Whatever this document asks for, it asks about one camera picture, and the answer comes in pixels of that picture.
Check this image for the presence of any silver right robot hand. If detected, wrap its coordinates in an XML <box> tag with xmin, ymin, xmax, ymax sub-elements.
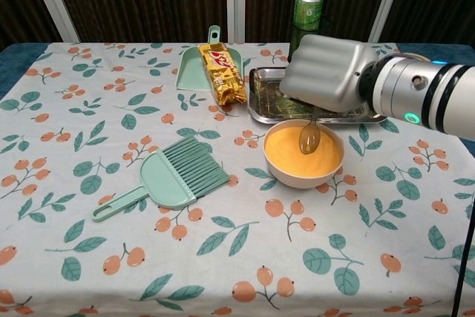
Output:
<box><xmin>278</xmin><ymin>33</ymin><xmax>380</xmax><ymax>113</ymax></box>

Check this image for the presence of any silver spoon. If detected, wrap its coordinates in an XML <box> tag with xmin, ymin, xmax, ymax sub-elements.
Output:
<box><xmin>298</xmin><ymin>107</ymin><xmax>322</xmax><ymax>156</ymax></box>

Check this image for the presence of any stainless steel rectangular tray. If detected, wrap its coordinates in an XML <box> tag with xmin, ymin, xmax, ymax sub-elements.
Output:
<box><xmin>247</xmin><ymin>66</ymin><xmax>389</xmax><ymax>125</ymax></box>

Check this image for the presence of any cream bowl of orange powder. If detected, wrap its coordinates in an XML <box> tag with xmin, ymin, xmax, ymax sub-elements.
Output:
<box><xmin>263</xmin><ymin>119</ymin><xmax>345</xmax><ymax>190</ymax></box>

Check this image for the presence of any mint green hand brush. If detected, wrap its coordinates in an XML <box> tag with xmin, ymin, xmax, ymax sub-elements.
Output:
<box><xmin>91</xmin><ymin>136</ymin><xmax>230</xmax><ymax>223</ymax></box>

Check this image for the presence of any black mesh can holder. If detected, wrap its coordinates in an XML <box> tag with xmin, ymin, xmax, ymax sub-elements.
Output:
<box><xmin>287</xmin><ymin>16</ymin><xmax>332</xmax><ymax>64</ymax></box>

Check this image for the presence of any green drink can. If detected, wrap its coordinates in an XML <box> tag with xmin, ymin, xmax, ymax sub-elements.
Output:
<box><xmin>290</xmin><ymin>0</ymin><xmax>324</xmax><ymax>54</ymax></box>

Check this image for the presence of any gold snack packet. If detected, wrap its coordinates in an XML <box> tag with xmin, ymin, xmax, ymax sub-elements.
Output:
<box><xmin>197</xmin><ymin>42</ymin><xmax>247</xmax><ymax>108</ymax></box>

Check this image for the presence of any mint green dustpan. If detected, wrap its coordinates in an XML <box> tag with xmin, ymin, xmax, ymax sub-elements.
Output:
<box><xmin>175</xmin><ymin>25</ymin><xmax>246</xmax><ymax>92</ymax></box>

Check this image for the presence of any floral fruit print tablecloth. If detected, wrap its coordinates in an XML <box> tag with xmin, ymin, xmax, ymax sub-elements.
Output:
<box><xmin>0</xmin><ymin>41</ymin><xmax>475</xmax><ymax>317</ymax></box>

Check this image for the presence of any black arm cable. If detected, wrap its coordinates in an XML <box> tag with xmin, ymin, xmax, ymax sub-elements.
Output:
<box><xmin>450</xmin><ymin>190</ymin><xmax>475</xmax><ymax>317</ymax></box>

